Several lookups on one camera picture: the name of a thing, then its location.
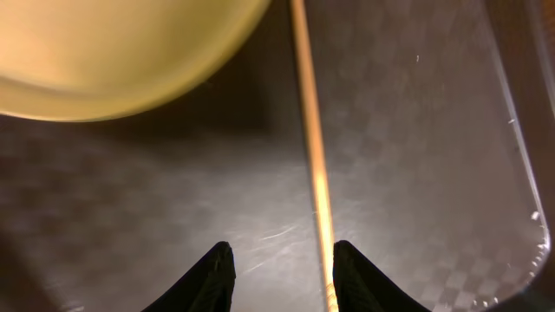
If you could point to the dark brown serving tray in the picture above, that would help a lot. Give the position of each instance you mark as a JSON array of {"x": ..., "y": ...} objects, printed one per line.
[{"x": 438, "y": 132}]

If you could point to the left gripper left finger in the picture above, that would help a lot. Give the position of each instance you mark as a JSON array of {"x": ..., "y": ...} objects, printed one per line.
[{"x": 206, "y": 287}]

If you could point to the yellow plate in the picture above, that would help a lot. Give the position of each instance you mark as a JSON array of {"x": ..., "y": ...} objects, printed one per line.
[{"x": 84, "y": 60}]

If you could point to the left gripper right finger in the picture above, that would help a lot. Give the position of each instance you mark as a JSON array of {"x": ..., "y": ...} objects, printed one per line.
[{"x": 361, "y": 287}]

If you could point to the wooden chopstick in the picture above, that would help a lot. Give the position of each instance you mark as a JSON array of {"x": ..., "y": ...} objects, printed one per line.
[{"x": 314, "y": 141}]

